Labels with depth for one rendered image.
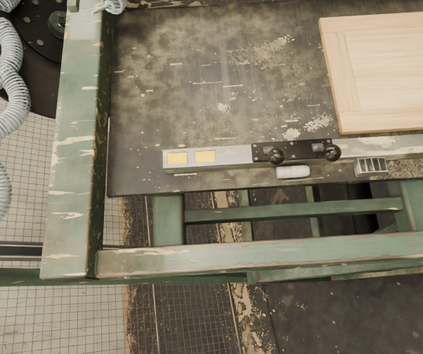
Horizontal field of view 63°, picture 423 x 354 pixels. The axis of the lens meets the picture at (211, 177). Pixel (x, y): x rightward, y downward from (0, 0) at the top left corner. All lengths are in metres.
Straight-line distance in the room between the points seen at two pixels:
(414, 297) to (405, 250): 1.40
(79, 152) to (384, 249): 0.72
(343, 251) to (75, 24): 0.89
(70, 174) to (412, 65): 0.94
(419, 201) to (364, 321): 1.51
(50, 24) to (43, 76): 0.22
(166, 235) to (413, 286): 1.66
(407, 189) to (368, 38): 0.45
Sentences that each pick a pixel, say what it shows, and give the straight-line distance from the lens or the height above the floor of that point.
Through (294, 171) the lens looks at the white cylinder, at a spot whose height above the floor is 1.41.
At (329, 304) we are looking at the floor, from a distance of 2.58.
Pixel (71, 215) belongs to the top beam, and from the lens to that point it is 0.82.
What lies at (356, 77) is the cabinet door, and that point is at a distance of 1.07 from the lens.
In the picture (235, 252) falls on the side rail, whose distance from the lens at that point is 0.79.
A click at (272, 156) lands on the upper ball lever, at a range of 0.75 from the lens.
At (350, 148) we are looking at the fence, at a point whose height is 1.30.
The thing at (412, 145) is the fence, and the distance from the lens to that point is 1.00.
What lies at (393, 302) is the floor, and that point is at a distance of 2.34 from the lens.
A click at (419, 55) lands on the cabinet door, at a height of 1.08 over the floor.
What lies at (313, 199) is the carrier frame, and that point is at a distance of 2.43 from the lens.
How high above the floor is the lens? 2.04
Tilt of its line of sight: 34 degrees down
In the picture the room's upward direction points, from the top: 80 degrees counter-clockwise
